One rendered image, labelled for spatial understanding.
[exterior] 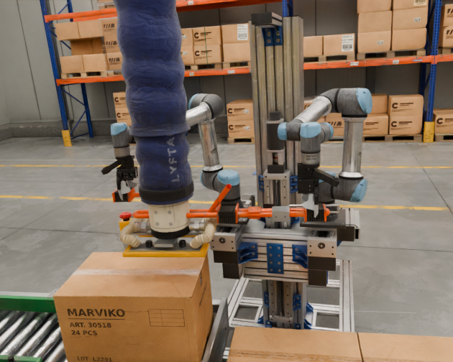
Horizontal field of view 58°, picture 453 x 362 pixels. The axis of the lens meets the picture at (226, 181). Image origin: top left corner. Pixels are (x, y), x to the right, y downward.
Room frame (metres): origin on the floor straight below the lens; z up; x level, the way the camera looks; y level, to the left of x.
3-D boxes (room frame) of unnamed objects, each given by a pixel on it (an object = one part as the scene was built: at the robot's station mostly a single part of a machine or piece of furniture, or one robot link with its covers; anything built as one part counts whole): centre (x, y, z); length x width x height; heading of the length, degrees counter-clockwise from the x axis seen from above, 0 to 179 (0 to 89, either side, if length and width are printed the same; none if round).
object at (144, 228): (1.62, 0.25, 1.18); 0.34 x 0.25 x 0.06; 81
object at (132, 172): (1.92, 0.48, 1.38); 0.09 x 0.08 x 0.12; 81
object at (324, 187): (1.97, -0.49, 1.20); 0.13 x 0.12 x 0.14; 53
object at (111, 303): (1.69, 0.44, 0.75); 0.60 x 0.40 x 0.40; 82
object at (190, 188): (1.62, 0.25, 1.36); 0.23 x 0.23 x 0.04
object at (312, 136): (1.54, -0.33, 1.55); 0.09 x 0.08 x 0.11; 143
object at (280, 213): (1.55, -0.21, 1.24); 0.07 x 0.07 x 0.04; 81
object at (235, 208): (1.58, 0.00, 1.24); 0.10 x 0.08 x 0.06; 171
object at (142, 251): (1.53, 0.26, 1.14); 0.34 x 0.10 x 0.05; 81
